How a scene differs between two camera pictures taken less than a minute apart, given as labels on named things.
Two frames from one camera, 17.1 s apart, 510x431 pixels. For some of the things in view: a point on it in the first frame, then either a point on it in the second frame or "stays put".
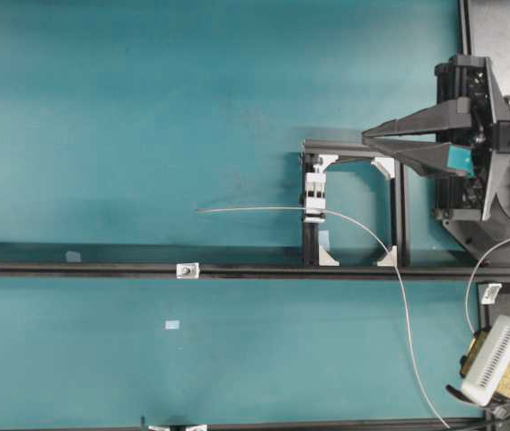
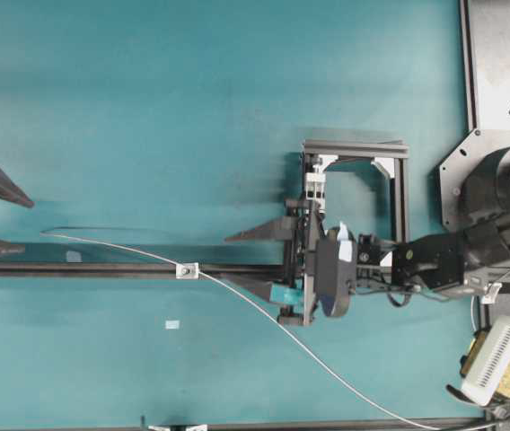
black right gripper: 476,101 → 296,300
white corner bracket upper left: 328,159 stays put
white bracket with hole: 189,270 stays put
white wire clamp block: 315,196 stays put
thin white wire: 362,228 → 253,306
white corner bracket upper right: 385,164 stays put
